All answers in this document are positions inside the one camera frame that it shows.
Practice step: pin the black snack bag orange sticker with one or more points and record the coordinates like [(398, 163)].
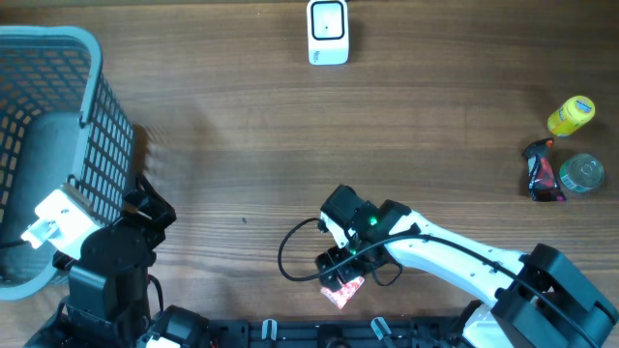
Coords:
[(542, 185)]

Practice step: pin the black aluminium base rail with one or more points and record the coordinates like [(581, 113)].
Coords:
[(416, 332)]

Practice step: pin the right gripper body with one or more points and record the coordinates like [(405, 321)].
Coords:
[(348, 261)]

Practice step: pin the grey plastic mesh basket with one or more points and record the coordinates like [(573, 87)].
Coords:
[(61, 123)]

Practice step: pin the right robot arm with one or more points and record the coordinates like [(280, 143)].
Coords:
[(535, 299)]

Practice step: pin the round metal tin can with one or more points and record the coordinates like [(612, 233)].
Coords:
[(582, 173)]

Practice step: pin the yellow plastic jar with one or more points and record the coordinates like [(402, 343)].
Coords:
[(571, 116)]

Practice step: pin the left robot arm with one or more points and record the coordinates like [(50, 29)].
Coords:
[(108, 273)]

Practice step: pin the red tissue packet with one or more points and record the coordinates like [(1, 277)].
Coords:
[(341, 297)]

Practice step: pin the white barcode scanner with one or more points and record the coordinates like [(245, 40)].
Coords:
[(328, 32)]

